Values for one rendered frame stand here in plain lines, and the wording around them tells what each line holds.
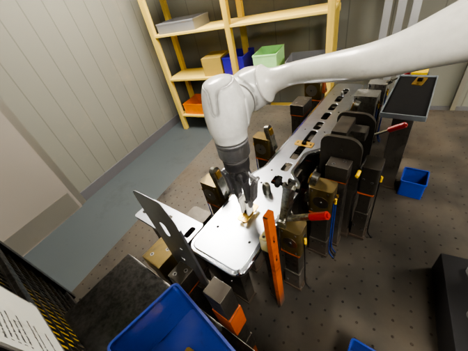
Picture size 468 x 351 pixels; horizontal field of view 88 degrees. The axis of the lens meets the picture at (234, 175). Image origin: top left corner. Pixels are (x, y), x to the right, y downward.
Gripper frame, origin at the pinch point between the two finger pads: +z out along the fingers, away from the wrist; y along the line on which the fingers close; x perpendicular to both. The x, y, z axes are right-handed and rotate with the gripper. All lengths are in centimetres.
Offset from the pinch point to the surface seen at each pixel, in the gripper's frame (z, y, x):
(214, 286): -14.1, -15.4, 30.1
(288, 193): -14.0, -16.8, 1.7
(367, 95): -6, -17, -77
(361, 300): 36, -39, -5
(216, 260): 6.1, -0.5, 19.0
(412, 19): -2, -13, -237
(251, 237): 5.7, -5.8, 7.1
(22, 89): -17, 245, -15
